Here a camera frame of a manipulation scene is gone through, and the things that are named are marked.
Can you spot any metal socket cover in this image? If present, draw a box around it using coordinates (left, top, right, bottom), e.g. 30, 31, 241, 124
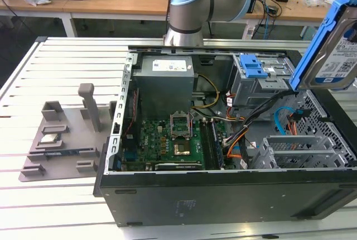
170, 113, 193, 140

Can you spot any grey metal disk bay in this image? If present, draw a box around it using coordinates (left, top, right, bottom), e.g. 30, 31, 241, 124
228, 53, 296, 109

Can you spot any grey parts rack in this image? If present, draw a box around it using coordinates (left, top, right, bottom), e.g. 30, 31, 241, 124
18, 83, 118, 182

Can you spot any blue wire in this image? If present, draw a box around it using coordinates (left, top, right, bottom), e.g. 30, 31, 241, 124
273, 107, 298, 136

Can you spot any yellow wire bundle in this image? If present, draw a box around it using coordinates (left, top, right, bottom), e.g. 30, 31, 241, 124
191, 74, 220, 109

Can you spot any installed RAM stick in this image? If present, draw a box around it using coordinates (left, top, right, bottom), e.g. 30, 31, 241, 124
209, 121, 224, 167

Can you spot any black case fan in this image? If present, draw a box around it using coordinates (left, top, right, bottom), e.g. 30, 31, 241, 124
122, 88, 142, 150

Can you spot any black graphics card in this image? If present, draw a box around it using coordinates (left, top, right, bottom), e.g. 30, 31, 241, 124
144, 160, 206, 171

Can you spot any blue disk carrier handle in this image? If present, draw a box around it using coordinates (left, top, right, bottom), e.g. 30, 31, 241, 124
239, 54, 270, 79

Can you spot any orange wire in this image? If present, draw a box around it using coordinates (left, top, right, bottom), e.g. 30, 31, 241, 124
287, 113, 298, 136
227, 132, 249, 160

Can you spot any grey perforated disk bay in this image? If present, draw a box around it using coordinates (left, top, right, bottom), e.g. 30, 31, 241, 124
248, 135, 349, 170

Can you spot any hard disk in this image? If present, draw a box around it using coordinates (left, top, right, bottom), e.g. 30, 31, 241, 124
288, 0, 357, 93

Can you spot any black open PC case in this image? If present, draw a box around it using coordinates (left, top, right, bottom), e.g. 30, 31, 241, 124
93, 45, 357, 227

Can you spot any silver CPU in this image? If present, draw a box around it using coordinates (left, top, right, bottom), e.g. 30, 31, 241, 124
38, 134, 59, 145

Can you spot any black cable bundle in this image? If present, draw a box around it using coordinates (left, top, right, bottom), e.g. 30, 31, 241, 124
223, 90, 299, 146

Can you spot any black RAM slot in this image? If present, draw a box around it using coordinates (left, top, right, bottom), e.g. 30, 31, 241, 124
201, 121, 213, 168

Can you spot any green motherboard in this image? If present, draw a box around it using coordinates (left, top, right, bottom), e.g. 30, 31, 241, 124
119, 118, 224, 171

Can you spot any CPU socket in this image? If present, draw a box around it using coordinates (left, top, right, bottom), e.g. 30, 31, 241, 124
172, 141, 192, 157

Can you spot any white power strip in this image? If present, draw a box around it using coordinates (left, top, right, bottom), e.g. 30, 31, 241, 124
242, 26, 256, 40

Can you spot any wooden desk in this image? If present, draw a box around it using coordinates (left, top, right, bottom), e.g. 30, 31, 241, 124
245, 0, 357, 28
0, 0, 173, 39

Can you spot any grey power supply unit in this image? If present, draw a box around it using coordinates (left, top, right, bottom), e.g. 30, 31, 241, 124
131, 55, 195, 119

